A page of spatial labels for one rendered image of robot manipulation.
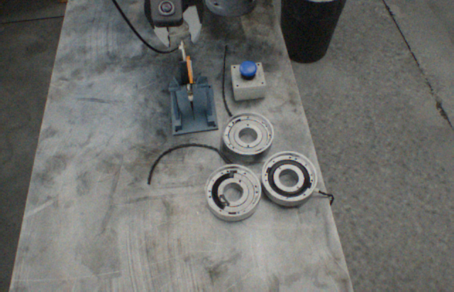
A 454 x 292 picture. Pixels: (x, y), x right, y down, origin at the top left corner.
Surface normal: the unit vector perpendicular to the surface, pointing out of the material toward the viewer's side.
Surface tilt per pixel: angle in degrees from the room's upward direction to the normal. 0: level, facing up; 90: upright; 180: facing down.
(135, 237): 0
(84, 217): 0
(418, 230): 0
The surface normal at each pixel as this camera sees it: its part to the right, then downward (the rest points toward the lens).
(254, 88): 0.11, 0.85
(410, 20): -0.04, -0.51
